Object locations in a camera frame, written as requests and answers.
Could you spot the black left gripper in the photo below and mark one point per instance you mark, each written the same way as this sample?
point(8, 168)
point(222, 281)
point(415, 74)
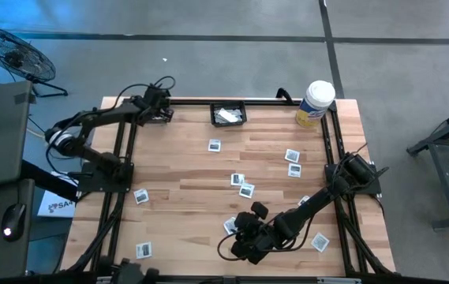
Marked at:
point(155, 102)

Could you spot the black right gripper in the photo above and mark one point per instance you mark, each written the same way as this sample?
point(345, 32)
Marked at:
point(255, 236)

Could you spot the square white printed packet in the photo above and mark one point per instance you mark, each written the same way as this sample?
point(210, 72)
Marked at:
point(294, 170)
point(292, 155)
point(238, 180)
point(229, 225)
point(246, 190)
point(141, 196)
point(320, 242)
point(304, 200)
point(143, 250)
point(214, 146)

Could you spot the long white gauze packet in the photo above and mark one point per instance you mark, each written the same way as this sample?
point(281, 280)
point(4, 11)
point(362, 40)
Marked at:
point(239, 114)
point(217, 118)
point(228, 116)

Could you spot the black plastic bin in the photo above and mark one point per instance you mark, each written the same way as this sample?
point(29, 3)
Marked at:
point(228, 105)

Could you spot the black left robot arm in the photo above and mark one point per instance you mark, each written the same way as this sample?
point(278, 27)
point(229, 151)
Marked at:
point(102, 114)

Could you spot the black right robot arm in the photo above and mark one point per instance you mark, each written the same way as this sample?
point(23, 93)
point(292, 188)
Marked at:
point(311, 207)

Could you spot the black support bar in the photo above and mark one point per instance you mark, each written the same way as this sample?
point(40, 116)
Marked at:
point(46, 180)

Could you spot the white printed paper sign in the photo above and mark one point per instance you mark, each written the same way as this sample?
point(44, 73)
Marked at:
point(56, 205)

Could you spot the black base lever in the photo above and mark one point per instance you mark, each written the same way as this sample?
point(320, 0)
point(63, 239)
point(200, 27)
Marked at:
point(382, 172)

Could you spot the yellow wipes canister white lid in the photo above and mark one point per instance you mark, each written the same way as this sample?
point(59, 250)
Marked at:
point(315, 102)

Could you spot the black floor fan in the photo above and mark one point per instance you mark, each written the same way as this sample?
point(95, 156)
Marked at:
point(15, 55)

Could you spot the black computer mouse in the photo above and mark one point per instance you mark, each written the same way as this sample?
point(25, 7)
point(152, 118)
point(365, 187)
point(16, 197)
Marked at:
point(13, 221)

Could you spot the grey metal cart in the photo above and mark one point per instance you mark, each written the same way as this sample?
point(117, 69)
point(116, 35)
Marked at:
point(445, 128)

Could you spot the silver metal bracket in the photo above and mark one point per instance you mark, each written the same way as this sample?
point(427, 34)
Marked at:
point(338, 281)

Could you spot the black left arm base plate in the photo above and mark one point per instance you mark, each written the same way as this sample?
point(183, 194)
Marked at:
point(94, 184)

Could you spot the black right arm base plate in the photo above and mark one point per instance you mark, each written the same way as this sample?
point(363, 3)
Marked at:
point(370, 189)

